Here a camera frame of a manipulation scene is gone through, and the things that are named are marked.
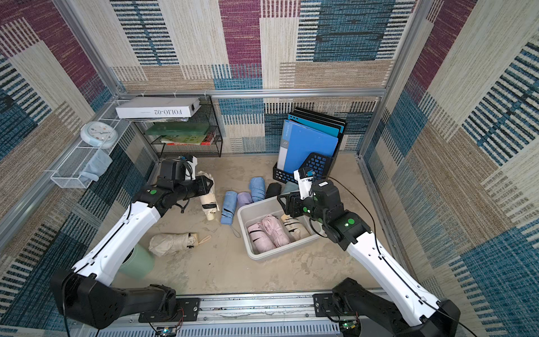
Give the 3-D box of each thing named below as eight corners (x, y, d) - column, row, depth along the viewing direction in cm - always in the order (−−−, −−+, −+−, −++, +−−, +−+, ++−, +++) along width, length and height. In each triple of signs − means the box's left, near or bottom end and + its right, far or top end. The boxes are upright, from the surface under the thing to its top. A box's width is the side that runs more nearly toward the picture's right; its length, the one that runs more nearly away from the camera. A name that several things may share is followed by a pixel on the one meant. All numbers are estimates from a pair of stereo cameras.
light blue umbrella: (220, 224, 96) (218, 219, 93) (228, 195, 106) (226, 190, 103) (232, 225, 96) (230, 220, 92) (238, 196, 106) (237, 191, 102)
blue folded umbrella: (249, 201, 103) (248, 198, 100) (250, 180, 111) (250, 177, 109) (265, 201, 103) (265, 198, 100) (265, 180, 111) (265, 177, 109)
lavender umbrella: (237, 208, 102) (236, 203, 98) (239, 196, 106) (237, 191, 103) (252, 208, 102) (251, 203, 98) (252, 196, 106) (252, 191, 103)
